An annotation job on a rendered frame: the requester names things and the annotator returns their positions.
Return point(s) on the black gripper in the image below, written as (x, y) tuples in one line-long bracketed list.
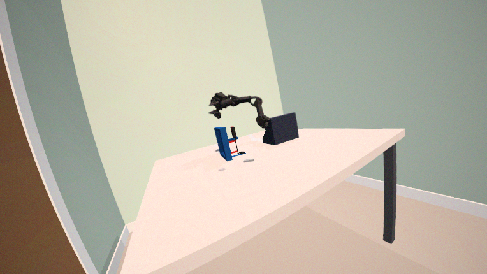
[(220, 104)]

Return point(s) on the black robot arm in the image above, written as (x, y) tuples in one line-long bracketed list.
[(261, 119)]

